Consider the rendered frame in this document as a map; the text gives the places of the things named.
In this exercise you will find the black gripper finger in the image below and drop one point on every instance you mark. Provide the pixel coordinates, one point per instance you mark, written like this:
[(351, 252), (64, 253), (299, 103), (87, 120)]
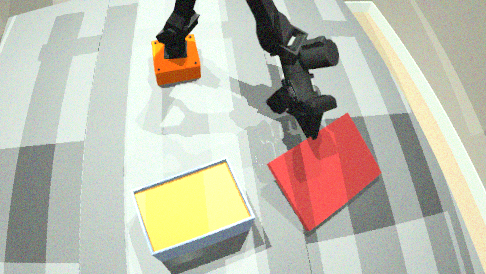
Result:
[(301, 121), (313, 123)]

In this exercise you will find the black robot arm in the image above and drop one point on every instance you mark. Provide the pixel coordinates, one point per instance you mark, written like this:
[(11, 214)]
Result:
[(273, 31)]

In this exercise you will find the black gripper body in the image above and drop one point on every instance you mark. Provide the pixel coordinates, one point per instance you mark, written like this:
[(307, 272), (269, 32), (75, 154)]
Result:
[(312, 103)]

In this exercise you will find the red lid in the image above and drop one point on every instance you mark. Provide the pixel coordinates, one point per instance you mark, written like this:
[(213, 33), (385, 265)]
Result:
[(319, 176)]

